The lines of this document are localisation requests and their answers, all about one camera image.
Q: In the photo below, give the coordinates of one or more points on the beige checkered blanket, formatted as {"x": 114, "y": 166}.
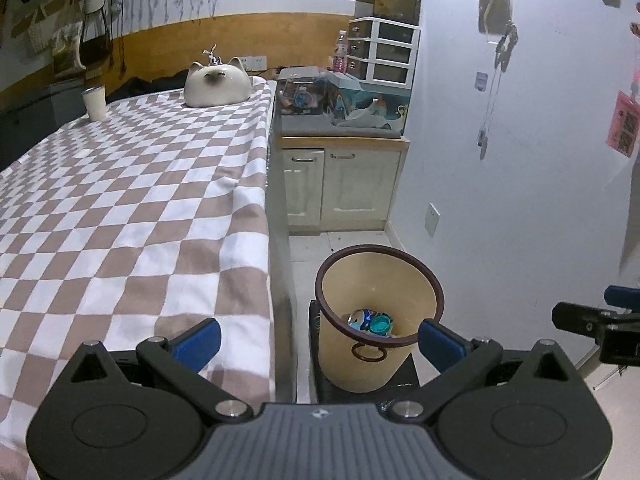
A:
{"x": 125, "y": 210}

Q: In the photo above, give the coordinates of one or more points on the dark cabinet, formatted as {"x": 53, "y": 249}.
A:
{"x": 35, "y": 120}

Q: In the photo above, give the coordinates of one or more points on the white cup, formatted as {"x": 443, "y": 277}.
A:
{"x": 95, "y": 105}

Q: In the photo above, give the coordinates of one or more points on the hanging glass vase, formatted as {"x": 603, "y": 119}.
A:
{"x": 95, "y": 30}

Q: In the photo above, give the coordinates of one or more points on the pink paper sheet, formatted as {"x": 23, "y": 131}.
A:
{"x": 625, "y": 122}

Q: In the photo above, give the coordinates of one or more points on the narrow cream cabinet door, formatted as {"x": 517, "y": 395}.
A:
{"x": 302, "y": 185}

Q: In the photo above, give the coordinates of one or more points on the glass fish tank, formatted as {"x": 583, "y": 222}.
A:
{"x": 387, "y": 0}

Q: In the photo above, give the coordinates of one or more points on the white baseboard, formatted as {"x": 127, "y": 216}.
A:
{"x": 394, "y": 235}

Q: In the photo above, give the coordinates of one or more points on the teal snack packet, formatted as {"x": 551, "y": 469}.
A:
{"x": 381, "y": 323}

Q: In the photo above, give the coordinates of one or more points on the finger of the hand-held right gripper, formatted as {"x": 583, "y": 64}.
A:
{"x": 575, "y": 317}
{"x": 622, "y": 296}

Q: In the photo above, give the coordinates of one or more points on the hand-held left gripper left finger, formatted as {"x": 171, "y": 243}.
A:
{"x": 197, "y": 342}

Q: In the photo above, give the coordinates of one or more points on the small white tag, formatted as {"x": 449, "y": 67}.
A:
{"x": 481, "y": 81}

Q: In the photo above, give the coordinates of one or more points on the clear plastic container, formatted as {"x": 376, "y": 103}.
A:
{"x": 300, "y": 90}

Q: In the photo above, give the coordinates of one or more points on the cream cat-shaped cushion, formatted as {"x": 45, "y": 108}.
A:
{"x": 217, "y": 85}

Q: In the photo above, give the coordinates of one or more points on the teal printed box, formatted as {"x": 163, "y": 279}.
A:
{"x": 370, "y": 105}

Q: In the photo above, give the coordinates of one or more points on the white wall socket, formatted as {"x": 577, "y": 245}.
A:
{"x": 433, "y": 219}

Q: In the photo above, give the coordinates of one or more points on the wide cream cabinet door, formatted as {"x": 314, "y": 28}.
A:
{"x": 360, "y": 185}

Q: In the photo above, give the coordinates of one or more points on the white wall outlet strip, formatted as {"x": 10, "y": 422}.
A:
{"x": 254, "y": 63}

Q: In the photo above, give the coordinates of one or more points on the small metal figurine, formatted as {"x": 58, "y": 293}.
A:
{"x": 212, "y": 56}

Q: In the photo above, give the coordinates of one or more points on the black stool under bin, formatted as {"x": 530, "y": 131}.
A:
{"x": 314, "y": 350}

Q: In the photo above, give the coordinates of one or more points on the pink bottle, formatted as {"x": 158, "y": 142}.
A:
{"x": 341, "y": 55}

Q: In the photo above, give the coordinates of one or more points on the white plastic drawer unit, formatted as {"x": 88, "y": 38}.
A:
{"x": 385, "y": 52}

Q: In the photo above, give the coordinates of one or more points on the silver foil table skirt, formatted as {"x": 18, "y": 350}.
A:
{"x": 280, "y": 260}

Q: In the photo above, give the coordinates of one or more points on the cream cabinet with wooden top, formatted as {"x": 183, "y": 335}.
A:
{"x": 345, "y": 141}

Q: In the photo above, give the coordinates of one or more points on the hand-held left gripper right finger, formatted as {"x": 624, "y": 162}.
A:
{"x": 440, "y": 342}

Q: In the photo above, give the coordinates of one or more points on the beige trash bin brown rim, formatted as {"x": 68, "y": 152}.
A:
{"x": 380, "y": 280}

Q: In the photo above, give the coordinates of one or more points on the crushed blue soda can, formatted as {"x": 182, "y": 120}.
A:
{"x": 360, "y": 319}

